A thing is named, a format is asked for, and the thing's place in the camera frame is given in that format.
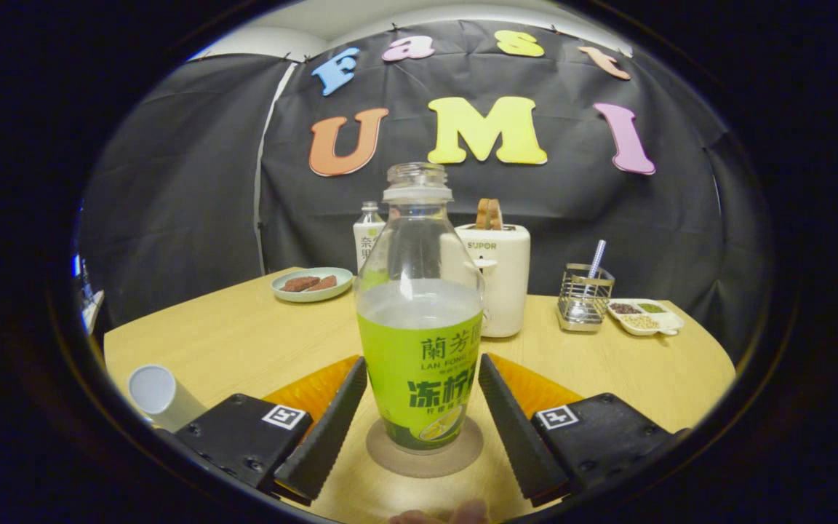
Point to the white cup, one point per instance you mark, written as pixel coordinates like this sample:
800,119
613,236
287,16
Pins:
153,389

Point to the striped straw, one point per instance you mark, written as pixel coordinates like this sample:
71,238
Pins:
598,256

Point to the juice bottle with green label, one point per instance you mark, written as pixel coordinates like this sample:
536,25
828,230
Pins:
419,364

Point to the wooden table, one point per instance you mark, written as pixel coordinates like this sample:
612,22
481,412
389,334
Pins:
244,342

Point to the white divided dish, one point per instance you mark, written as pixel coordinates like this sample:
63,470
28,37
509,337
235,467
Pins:
644,320

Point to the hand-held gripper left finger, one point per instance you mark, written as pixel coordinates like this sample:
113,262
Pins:
328,437

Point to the small white and green bottle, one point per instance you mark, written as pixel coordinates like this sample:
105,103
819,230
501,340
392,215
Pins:
365,236

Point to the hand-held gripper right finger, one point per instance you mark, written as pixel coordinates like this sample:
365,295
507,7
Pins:
517,437

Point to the white toaster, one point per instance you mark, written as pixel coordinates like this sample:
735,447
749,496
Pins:
506,284

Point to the round brown coaster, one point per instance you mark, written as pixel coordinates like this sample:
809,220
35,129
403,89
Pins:
466,455

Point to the bread slice in toaster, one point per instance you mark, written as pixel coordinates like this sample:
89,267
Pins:
489,215

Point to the brown bread piece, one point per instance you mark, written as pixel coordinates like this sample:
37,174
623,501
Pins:
326,282
297,284

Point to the pale green plate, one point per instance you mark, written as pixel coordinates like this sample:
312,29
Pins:
302,296

